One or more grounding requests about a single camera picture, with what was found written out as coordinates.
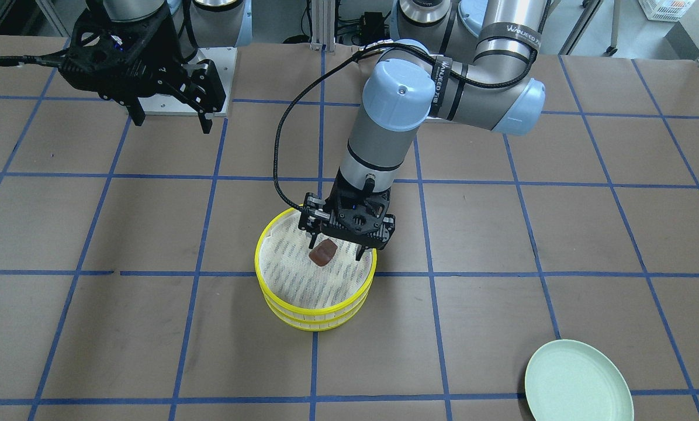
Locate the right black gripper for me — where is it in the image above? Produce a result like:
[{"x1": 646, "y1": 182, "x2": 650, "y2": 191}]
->
[{"x1": 0, "y1": 9, "x2": 226, "y2": 134}]

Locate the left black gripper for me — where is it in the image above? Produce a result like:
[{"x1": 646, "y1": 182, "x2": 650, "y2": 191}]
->
[{"x1": 298, "y1": 175, "x2": 396, "y2": 261}]

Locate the brown bun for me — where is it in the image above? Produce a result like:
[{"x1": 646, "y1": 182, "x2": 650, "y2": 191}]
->
[{"x1": 309, "y1": 238, "x2": 338, "y2": 267}]

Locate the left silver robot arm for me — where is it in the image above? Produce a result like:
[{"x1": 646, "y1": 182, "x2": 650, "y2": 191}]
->
[{"x1": 298, "y1": 1, "x2": 550, "y2": 258}]

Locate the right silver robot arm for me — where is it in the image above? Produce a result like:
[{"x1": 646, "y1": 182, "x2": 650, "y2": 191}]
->
[{"x1": 0, "y1": 1, "x2": 252, "y2": 134}]

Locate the light green plate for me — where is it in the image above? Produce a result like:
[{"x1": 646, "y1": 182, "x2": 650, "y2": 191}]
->
[{"x1": 525, "y1": 339, "x2": 635, "y2": 420}]

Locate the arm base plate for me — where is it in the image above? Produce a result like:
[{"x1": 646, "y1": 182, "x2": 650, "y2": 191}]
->
[{"x1": 138, "y1": 47, "x2": 238, "y2": 116}]

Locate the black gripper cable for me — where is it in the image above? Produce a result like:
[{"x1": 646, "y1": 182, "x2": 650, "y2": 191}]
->
[{"x1": 273, "y1": 40, "x2": 444, "y2": 211}]

